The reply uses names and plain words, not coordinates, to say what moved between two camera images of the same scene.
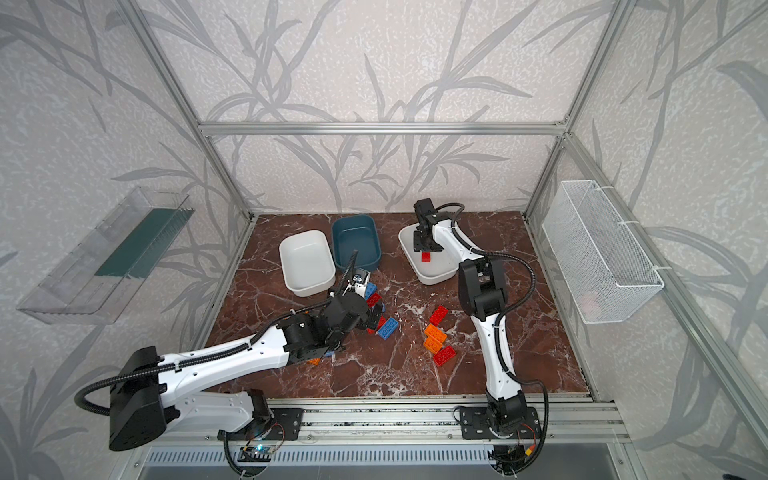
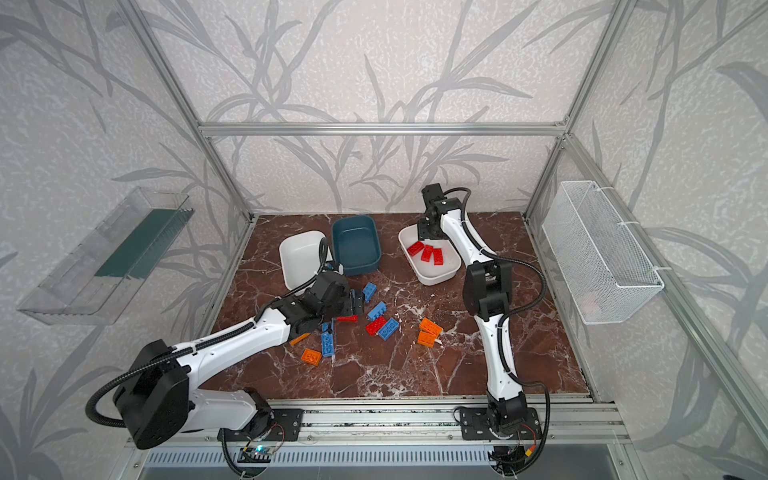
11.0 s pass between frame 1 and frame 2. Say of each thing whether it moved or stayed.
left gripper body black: moved
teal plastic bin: stayed
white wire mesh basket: stayed
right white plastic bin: stayed
